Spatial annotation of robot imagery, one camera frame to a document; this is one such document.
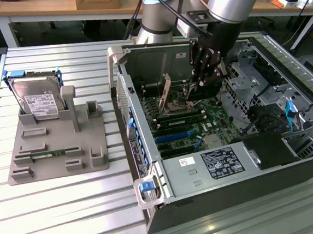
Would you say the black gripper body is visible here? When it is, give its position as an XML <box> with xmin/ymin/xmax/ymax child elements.
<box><xmin>195</xmin><ymin>19</ymin><xmax>247</xmax><ymax>62</ymax></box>

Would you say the black graphics card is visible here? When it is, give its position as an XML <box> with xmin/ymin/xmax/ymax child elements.
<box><xmin>155</xmin><ymin>68</ymin><xmax>226</xmax><ymax>116</ymax></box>

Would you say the wooden desk with clutter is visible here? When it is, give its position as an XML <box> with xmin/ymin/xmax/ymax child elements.
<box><xmin>247</xmin><ymin>0</ymin><xmax>313</xmax><ymax>55</ymax></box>

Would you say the white orange device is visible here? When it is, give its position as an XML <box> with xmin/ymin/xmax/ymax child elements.
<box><xmin>270</xmin><ymin>0</ymin><xmax>302</xmax><ymax>11</ymax></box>

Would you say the green motherboard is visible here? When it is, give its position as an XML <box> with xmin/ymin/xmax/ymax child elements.
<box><xmin>139</xmin><ymin>81</ymin><xmax>244</xmax><ymax>162</ymax></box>

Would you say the CPU socket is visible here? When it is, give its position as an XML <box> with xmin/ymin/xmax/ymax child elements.
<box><xmin>161</xmin><ymin>94</ymin><xmax>193</xmax><ymax>115</ymax></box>

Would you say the black RAM stick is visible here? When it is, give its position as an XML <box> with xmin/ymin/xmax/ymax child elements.
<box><xmin>155</xmin><ymin>110</ymin><xmax>209</xmax><ymax>129</ymax></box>

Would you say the silver chipset heatsink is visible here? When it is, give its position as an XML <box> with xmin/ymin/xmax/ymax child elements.
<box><xmin>203</xmin><ymin>134</ymin><xmax>223</xmax><ymax>149</ymax></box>

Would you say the blue expansion slot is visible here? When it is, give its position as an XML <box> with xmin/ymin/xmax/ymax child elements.
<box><xmin>154</xmin><ymin>130</ymin><xmax>193</xmax><ymax>145</ymax></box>

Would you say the silver disk bay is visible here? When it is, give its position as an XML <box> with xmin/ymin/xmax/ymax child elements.
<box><xmin>280</xmin><ymin>124</ymin><xmax>313</xmax><ymax>162</ymax></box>

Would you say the brown cardboard box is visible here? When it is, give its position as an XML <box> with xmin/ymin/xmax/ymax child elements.
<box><xmin>73</xmin><ymin>0</ymin><xmax>122</xmax><ymax>13</ymax></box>

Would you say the grey power supply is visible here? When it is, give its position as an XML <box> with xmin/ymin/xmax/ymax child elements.
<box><xmin>161</xmin><ymin>141</ymin><xmax>263</xmax><ymax>200</ymax></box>

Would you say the open grey PC case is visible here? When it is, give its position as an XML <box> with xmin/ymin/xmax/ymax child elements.
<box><xmin>105</xmin><ymin>28</ymin><xmax>313</xmax><ymax>234</ymax></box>

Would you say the blue case latch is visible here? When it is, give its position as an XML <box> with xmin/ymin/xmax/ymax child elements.
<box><xmin>139</xmin><ymin>180</ymin><xmax>155</xmax><ymax>194</ymax></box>

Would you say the grey parts rack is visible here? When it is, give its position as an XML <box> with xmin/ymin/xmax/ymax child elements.
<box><xmin>0</xmin><ymin>82</ymin><xmax>112</xmax><ymax>187</ymax></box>

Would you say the green RAM stick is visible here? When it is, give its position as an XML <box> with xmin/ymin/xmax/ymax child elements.
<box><xmin>14</xmin><ymin>147</ymin><xmax>82</xmax><ymax>160</ymax></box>

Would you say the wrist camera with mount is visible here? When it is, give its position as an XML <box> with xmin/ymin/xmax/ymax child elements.
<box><xmin>176</xmin><ymin>9</ymin><xmax>214</xmax><ymax>39</ymax></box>

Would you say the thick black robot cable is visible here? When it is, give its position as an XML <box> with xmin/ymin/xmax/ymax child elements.
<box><xmin>156</xmin><ymin>0</ymin><xmax>214</xmax><ymax>43</ymax></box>

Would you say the black wire bundle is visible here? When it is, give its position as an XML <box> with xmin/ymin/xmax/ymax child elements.
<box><xmin>238</xmin><ymin>78</ymin><xmax>288</xmax><ymax>137</ymax></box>

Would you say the blue flat wire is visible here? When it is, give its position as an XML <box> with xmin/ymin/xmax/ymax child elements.
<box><xmin>283</xmin><ymin>100</ymin><xmax>298</xmax><ymax>134</ymax></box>

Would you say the hard disk with blue bracket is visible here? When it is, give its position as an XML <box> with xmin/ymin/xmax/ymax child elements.
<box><xmin>1</xmin><ymin>65</ymin><xmax>67</xmax><ymax>124</ymax></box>

